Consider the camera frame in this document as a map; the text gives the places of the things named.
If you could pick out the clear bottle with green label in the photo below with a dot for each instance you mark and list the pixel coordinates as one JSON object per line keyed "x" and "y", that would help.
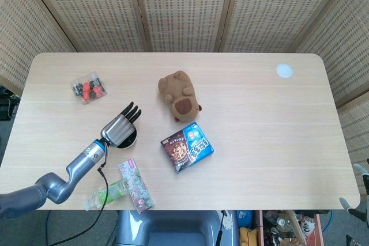
{"x": 111, "y": 192}

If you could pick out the white perforated bracket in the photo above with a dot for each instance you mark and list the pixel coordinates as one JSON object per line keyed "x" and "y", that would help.
{"x": 227, "y": 221}

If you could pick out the pink floral carton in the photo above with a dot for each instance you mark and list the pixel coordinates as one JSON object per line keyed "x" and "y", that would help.
{"x": 135, "y": 185}

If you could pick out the yellow bag under table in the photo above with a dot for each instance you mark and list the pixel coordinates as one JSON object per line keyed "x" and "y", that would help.
{"x": 249, "y": 237}

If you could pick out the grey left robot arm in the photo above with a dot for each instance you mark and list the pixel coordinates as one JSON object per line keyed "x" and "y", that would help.
{"x": 57, "y": 188}

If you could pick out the blue cookie box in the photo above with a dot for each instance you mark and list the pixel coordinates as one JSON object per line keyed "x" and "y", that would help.
{"x": 187, "y": 148}

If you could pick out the red crate of clutter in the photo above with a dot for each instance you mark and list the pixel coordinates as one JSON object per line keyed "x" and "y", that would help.
{"x": 288, "y": 228}

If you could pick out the blue package under table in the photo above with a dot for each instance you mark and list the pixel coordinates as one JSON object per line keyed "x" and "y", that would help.
{"x": 245, "y": 218}

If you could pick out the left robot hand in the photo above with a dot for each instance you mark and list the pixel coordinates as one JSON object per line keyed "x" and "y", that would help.
{"x": 119, "y": 130}

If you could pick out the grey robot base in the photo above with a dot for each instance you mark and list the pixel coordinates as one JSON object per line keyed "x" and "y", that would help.
{"x": 173, "y": 228}

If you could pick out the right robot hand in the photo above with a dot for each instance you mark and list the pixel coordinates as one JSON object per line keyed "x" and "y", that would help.
{"x": 365, "y": 182}

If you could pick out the woven bamboo folding screen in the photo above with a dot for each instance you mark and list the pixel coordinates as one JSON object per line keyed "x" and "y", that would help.
{"x": 184, "y": 9}

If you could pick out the clear box with red-black pieces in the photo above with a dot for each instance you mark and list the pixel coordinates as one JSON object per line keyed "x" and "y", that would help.
{"x": 88, "y": 87}

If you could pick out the brown capybara plush toy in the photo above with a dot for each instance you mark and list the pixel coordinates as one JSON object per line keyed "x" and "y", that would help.
{"x": 178, "y": 96}

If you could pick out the cup of dark coffee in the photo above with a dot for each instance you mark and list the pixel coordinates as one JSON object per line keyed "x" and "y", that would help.
{"x": 131, "y": 140}

